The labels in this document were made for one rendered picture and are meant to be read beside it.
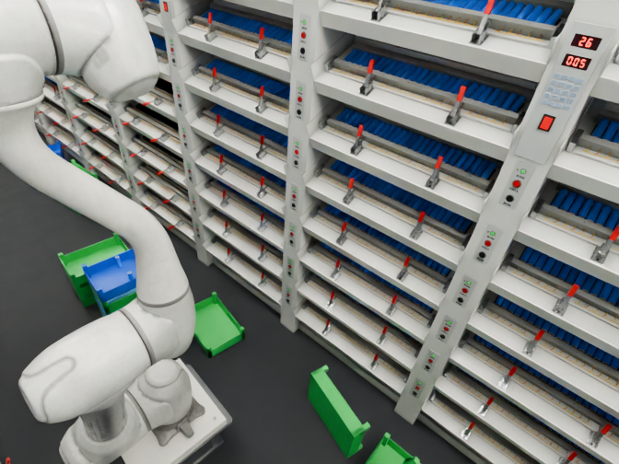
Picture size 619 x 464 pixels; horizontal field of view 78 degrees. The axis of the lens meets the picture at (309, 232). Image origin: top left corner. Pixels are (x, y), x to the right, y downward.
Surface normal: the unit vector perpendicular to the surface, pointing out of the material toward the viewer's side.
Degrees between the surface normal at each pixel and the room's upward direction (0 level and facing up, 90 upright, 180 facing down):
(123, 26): 55
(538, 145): 90
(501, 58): 113
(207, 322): 0
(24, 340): 0
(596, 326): 22
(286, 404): 0
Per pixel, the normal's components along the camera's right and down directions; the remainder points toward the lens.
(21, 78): 0.82, 0.50
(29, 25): 0.81, 0.17
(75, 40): 0.53, 0.55
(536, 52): -0.18, -0.55
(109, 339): 0.38, -0.54
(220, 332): 0.07, -0.77
